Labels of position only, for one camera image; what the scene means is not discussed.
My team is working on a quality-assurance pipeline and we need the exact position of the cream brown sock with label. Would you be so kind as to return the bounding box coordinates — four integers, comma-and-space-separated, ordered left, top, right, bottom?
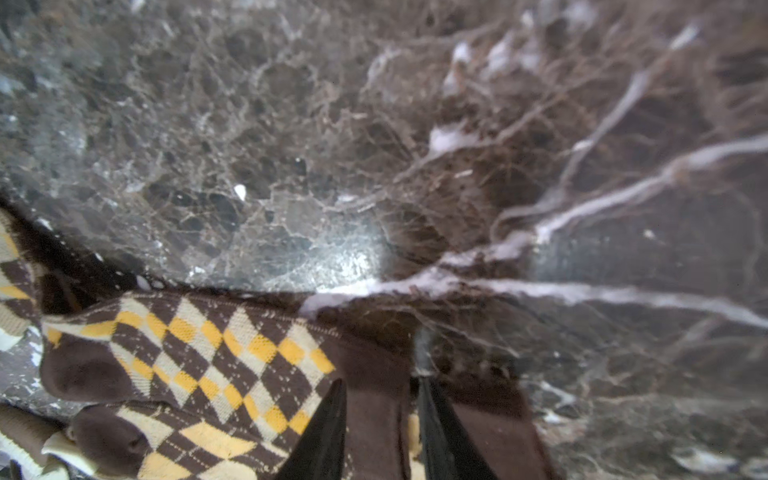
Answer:
1, 404, 97, 479

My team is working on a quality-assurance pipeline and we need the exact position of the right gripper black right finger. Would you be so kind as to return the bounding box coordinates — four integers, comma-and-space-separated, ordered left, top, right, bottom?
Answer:
418, 377, 497, 480

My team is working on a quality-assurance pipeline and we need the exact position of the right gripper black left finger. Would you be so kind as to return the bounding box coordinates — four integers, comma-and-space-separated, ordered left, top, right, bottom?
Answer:
275, 379, 347, 480

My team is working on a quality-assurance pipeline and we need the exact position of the light brown argyle sock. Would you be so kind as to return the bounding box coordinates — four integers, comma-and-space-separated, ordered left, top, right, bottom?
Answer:
38, 290, 415, 480

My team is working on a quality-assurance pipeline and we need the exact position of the dark brown argyle sock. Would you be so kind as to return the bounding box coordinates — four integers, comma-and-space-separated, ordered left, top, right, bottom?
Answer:
71, 383, 558, 479

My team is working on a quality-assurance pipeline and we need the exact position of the cream brown striped sock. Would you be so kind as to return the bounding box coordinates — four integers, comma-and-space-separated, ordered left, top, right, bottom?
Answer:
1, 208, 41, 351

